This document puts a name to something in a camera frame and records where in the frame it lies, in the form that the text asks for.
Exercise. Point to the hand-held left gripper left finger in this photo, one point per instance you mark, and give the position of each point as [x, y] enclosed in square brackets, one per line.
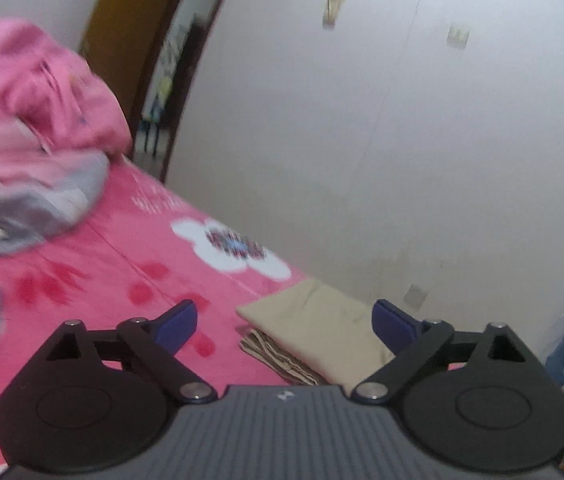
[176, 327]

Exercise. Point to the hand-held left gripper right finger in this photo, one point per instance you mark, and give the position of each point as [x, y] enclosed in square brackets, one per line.
[394, 327]

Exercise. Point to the beige pants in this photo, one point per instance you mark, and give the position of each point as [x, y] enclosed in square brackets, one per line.
[322, 325]

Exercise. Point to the pink quilt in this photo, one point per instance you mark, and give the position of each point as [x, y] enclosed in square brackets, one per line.
[26, 110]

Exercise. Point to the brown wooden door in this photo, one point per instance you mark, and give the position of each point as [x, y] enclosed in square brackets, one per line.
[121, 35]

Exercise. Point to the white wall outlet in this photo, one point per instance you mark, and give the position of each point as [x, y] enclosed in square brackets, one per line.
[416, 296]

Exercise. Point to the dark brown door frame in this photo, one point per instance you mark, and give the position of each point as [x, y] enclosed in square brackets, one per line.
[166, 162]

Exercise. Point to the beige wall switch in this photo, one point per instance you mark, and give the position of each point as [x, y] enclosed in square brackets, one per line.
[458, 35]

